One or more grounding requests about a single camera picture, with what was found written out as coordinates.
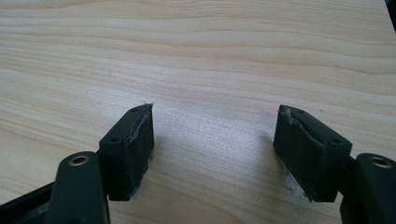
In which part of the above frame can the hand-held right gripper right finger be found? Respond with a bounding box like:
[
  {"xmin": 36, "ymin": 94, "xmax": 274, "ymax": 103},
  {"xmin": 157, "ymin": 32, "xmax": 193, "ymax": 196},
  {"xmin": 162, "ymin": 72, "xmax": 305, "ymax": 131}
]
[{"xmin": 273, "ymin": 104, "xmax": 353, "ymax": 203}]

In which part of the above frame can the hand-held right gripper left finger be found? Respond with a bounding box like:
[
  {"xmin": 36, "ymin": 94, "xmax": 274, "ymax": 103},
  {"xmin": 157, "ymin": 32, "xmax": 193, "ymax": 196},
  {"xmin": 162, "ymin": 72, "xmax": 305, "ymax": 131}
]
[{"xmin": 98, "ymin": 103, "xmax": 156, "ymax": 202}]

